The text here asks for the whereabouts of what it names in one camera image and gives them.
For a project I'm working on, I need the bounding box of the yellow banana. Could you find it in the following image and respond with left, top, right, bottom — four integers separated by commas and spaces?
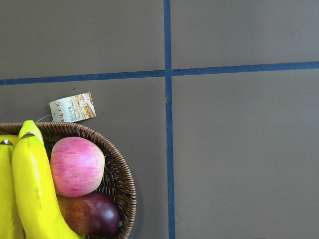
12, 133, 85, 239
18, 120, 44, 144
0, 134, 25, 239

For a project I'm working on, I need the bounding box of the brown wicker basket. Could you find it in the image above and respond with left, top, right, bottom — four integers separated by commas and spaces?
0, 121, 138, 239

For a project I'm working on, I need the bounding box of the paper basket tag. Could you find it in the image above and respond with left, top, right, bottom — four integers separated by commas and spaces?
49, 92, 96, 122

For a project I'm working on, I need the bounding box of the pink red apple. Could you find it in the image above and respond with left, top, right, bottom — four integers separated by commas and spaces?
50, 136, 105, 197

